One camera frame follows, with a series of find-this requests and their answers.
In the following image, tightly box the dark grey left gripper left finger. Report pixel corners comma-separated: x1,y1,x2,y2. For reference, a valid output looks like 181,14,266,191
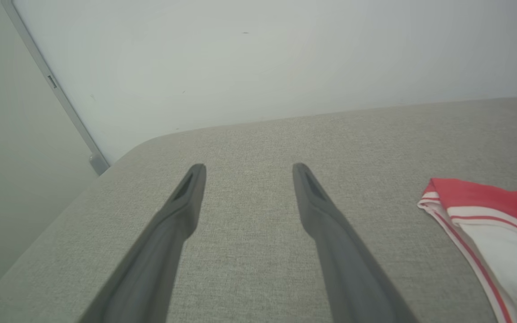
79,163,207,323

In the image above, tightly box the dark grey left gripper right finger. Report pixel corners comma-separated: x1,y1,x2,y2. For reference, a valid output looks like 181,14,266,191
292,162,421,323

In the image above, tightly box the red and white garment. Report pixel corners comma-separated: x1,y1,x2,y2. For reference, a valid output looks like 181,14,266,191
418,178,517,323

